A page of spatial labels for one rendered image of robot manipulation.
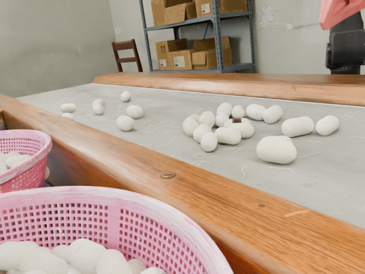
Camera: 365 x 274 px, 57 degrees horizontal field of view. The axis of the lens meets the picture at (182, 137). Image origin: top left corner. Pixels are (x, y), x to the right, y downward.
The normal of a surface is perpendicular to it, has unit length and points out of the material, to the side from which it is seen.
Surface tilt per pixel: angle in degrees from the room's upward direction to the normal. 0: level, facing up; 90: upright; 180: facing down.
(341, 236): 0
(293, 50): 90
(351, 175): 0
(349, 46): 82
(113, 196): 75
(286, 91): 45
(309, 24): 89
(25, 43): 90
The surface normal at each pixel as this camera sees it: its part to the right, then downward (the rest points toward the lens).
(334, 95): -0.65, -0.48
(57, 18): 0.61, 0.15
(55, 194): -0.18, 0.04
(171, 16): -0.79, 0.05
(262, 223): -0.13, -0.95
